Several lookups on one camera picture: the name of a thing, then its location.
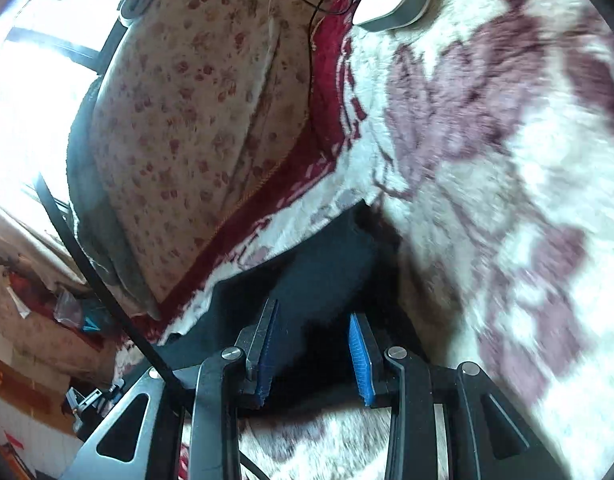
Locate black pants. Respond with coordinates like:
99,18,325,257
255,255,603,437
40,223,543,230
157,199,430,411

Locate beige floral quilt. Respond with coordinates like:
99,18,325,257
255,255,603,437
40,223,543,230
87,0,368,306

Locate grey fleece garment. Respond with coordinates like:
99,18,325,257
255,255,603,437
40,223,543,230
67,77,163,321

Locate window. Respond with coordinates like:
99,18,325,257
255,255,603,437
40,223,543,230
0,0,138,261

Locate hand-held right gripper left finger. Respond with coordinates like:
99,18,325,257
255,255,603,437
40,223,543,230
60,298,280,480

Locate red and white plush blanket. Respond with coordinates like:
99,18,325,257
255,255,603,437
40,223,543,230
112,0,614,480

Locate black braided cable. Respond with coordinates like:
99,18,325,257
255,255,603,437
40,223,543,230
34,172,273,480

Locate thin black cable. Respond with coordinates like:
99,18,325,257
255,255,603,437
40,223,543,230
271,0,383,126

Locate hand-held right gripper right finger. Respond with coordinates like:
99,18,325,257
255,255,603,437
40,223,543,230
348,311,572,480

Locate clear plastic bag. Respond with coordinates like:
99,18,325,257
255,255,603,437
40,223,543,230
52,285,88,326

